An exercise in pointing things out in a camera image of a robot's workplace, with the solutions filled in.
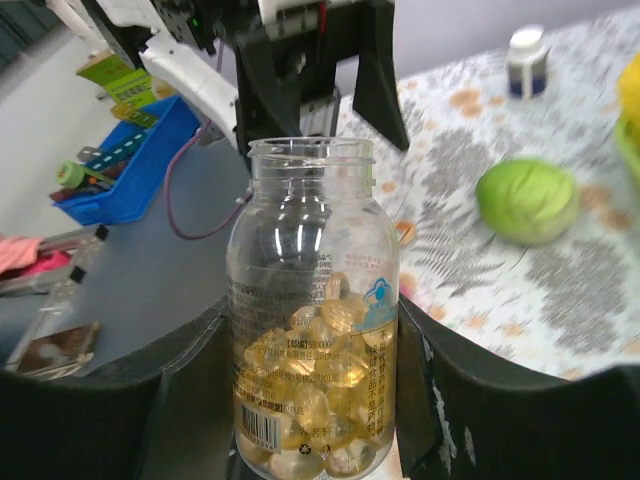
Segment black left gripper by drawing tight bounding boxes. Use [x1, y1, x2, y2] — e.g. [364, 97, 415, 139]
[214, 1, 410, 159]

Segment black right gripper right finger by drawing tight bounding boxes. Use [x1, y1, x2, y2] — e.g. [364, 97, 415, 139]
[396, 297, 639, 479]

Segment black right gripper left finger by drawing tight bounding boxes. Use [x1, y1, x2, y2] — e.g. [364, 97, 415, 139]
[1, 299, 233, 479]

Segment clear pill bottle yellow capsules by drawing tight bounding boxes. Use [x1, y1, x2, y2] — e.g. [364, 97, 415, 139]
[226, 137, 399, 479]

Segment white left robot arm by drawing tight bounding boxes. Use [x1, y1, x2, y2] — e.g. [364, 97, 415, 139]
[49, 1, 409, 157]

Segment small white blue pill bottle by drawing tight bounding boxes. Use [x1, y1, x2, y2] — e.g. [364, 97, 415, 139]
[507, 24, 549, 99]

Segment floral patterned tablecloth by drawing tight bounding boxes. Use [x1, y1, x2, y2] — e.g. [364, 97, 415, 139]
[374, 6, 639, 379]

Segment blue plastic storage bin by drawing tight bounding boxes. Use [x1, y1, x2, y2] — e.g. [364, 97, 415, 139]
[53, 96, 200, 226]

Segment round green cabbage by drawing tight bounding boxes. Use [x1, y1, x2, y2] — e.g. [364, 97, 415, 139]
[475, 157, 580, 246]

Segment green tape roll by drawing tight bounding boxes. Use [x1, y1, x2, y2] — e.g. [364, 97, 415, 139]
[55, 161, 99, 189]

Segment yellow napa cabbage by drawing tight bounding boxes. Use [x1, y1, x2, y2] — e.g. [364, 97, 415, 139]
[617, 53, 640, 127]

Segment lime green plastic basket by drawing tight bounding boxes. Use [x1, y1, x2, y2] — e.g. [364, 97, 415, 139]
[614, 117, 639, 189]

